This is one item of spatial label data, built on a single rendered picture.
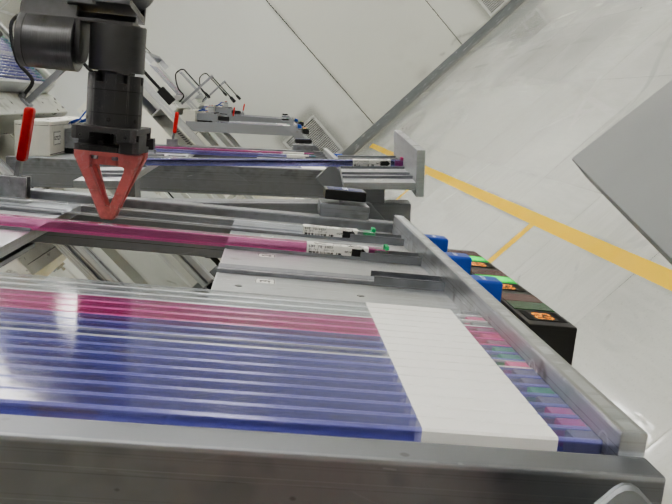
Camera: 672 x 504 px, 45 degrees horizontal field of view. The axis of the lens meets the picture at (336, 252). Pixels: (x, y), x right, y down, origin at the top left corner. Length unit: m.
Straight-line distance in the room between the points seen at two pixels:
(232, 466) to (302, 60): 8.11
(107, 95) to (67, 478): 0.60
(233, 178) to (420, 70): 6.84
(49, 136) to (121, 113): 1.13
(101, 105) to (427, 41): 7.74
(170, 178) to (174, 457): 1.46
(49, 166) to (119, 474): 1.51
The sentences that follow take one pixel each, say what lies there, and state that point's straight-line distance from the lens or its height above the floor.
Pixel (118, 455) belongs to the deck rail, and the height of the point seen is 0.87.
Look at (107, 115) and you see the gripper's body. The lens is 0.88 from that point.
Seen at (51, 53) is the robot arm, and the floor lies 1.12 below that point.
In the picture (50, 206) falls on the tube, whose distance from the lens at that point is 0.92.
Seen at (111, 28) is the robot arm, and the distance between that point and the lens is 0.88.
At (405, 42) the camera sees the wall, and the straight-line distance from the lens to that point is 8.50.
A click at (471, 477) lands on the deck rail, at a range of 0.33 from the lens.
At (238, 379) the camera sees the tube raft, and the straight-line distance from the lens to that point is 0.39.
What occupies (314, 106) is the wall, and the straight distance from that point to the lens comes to 8.39.
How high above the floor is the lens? 0.93
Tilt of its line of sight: 11 degrees down
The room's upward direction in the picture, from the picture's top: 42 degrees counter-clockwise
